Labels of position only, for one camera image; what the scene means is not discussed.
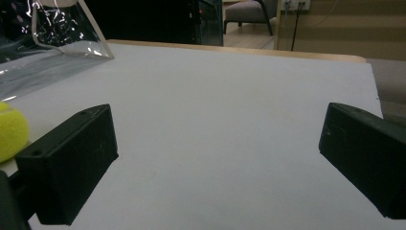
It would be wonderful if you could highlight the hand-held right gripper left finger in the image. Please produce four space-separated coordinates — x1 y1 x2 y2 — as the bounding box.
14 103 120 226

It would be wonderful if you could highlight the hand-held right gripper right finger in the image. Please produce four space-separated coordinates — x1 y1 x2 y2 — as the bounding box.
318 102 406 220

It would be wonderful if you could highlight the yellow tennis ball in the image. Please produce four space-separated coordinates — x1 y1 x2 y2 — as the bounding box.
0 101 31 164

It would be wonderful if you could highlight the clear plastic bag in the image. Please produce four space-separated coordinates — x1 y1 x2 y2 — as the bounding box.
0 0 115 103

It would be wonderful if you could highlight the dark glass cabinet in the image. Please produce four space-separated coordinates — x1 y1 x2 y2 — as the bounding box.
83 0 224 47

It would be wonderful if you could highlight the grey armchair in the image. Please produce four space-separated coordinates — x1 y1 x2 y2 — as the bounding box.
223 0 278 36

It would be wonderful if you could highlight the black cable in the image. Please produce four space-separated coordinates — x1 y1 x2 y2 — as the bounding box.
290 2 305 52

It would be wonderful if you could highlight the white wall socket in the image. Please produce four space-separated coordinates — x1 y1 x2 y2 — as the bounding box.
281 0 311 12

